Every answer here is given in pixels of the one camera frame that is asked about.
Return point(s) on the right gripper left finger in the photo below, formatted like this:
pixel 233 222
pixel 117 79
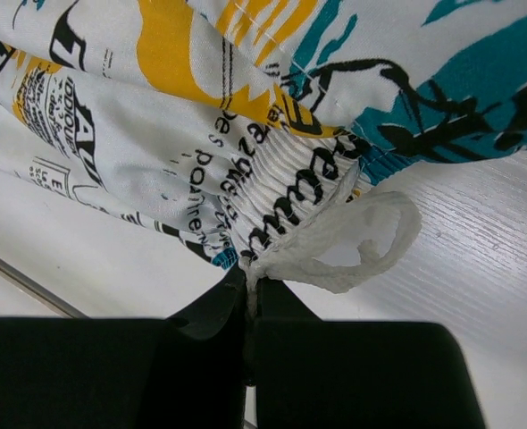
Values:
pixel 183 371

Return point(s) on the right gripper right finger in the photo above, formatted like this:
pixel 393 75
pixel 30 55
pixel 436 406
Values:
pixel 311 373

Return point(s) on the colourful printed shorts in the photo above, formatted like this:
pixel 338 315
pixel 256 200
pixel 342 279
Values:
pixel 255 131

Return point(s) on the aluminium table edge rail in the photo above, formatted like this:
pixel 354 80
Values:
pixel 38 292

